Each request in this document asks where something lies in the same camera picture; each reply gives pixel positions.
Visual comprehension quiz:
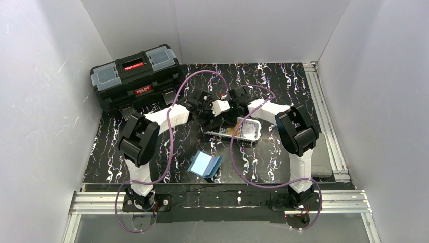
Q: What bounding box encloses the white plastic basket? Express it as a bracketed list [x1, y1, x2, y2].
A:
[204, 117, 262, 142]

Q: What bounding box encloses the blue leather card holder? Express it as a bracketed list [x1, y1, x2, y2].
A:
[188, 151, 223, 179]

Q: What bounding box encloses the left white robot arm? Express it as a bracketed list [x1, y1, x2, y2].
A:
[118, 90, 230, 211]

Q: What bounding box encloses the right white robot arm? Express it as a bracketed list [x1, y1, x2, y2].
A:
[228, 85, 319, 207]

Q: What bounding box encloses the orange credit card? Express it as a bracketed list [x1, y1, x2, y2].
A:
[226, 124, 238, 135]

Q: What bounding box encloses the white credit card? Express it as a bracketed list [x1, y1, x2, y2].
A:
[242, 120, 260, 140]

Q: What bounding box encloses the black red toolbox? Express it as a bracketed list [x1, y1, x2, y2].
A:
[90, 44, 184, 119]

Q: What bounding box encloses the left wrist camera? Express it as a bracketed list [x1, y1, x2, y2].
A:
[211, 95, 230, 117]

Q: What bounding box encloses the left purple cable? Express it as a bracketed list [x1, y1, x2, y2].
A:
[114, 69, 229, 234]

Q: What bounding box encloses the aluminium frame rail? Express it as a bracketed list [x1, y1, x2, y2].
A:
[63, 62, 380, 242]

